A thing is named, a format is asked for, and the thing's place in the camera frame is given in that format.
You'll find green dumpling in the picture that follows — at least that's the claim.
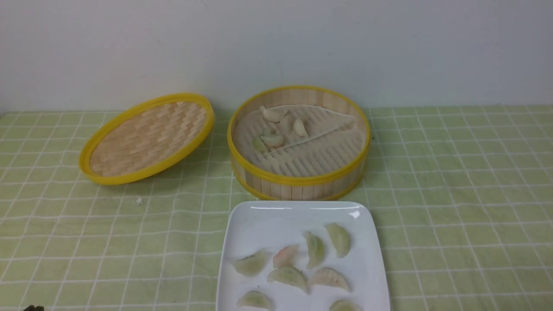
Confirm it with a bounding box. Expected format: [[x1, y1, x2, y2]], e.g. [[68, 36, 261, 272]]
[[251, 136, 268, 154]]

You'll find white square plate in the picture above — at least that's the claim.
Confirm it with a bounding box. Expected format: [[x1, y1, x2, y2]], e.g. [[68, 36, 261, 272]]
[[216, 201, 391, 311]]

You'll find green dumpling plate centre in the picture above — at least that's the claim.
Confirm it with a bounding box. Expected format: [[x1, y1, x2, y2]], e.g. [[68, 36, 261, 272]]
[[303, 232, 325, 269]]

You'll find green dumpling plate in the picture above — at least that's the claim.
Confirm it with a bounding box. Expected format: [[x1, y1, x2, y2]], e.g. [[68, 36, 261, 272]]
[[267, 265, 310, 295], [236, 291, 274, 311], [324, 223, 351, 258], [329, 299, 362, 311], [232, 249, 267, 277], [303, 232, 325, 269]]

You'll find pink dumpling on plate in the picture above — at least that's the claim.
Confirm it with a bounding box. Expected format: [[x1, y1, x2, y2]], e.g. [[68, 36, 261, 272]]
[[272, 244, 299, 269]]

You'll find green dumpling plate lower middle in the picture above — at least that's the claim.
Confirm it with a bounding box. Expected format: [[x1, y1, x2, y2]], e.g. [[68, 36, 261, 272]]
[[267, 265, 310, 295]]

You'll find beige dumpling on plate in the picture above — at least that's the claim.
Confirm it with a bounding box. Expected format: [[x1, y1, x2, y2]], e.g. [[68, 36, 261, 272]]
[[308, 267, 352, 292]]

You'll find green dumpling plate bottom left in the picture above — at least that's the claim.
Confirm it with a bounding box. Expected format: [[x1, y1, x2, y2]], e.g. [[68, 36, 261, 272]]
[[236, 291, 274, 311]]

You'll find green dumpling plate bottom right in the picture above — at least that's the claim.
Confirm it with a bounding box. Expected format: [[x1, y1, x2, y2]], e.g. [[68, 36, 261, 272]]
[[329, 299, 362, 311]]

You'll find pale green dumpling steamer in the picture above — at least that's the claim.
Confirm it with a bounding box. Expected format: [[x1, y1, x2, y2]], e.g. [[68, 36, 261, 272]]
[[260, 127, 285, 148]]

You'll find bamboo steamer basket yellow rim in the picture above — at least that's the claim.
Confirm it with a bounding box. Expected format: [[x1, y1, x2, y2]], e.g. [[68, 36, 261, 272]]
[[227, 86, 371, 201]]

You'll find pale dumpling in steamer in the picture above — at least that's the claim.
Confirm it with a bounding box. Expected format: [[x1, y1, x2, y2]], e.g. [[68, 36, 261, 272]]
[[279, 114, 295, 136]]

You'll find white dumpling steamer right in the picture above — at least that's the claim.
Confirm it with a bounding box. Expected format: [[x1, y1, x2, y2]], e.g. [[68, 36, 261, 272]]
[[292, 118, 308, 137]]

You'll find white dumpling in steamer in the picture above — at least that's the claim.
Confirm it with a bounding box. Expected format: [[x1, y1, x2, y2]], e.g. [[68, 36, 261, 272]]
[[260, 106, 288, 123]]

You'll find woven bamboo steamer lid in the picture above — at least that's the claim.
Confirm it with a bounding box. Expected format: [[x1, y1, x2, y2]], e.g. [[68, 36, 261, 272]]
[[79, 93, 215, 185]]

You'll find green checkered tablecloth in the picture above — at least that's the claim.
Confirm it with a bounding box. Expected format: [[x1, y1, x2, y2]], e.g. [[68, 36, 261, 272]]
[[0, 106, 553, 311]]

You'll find black object bottom corner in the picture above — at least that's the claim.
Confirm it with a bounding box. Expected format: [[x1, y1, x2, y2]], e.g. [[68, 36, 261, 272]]
[[22, 305, 45, 311]]

